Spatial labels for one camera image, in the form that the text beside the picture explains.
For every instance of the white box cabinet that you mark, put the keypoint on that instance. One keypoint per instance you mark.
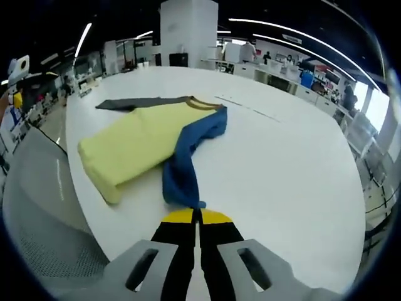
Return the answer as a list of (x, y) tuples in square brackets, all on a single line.
[(232, 52)]

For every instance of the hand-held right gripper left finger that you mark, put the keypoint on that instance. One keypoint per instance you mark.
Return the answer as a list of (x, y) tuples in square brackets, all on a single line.
[(175, 251)]

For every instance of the yellow blue grey garment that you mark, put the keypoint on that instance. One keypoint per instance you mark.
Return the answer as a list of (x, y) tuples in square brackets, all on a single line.
[(131, 141)]

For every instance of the wide white pillar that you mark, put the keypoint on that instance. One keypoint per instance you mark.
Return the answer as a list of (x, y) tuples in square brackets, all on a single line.
[(188, 34)]

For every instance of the straight ceiling light strip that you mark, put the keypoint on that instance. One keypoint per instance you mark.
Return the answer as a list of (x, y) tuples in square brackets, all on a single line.
[(83, 40)]

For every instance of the white mesh office chair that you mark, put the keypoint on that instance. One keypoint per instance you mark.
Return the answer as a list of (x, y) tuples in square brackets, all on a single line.
[(366, 138)]

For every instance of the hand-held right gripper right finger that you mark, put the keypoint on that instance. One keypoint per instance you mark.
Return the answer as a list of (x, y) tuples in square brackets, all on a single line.
[(219, 251)]

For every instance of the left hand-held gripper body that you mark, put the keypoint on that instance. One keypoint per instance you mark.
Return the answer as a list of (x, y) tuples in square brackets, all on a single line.
[(18, 67)]

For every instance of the white cabinet desk row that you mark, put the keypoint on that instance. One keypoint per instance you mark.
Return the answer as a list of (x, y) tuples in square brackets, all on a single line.
[(250, 70)]

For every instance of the black cabinet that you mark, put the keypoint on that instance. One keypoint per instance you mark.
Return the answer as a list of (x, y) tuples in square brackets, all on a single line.
[(178, 60)]

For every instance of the blue storage bin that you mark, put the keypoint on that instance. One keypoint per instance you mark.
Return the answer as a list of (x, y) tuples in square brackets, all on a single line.
[(306, 78)]

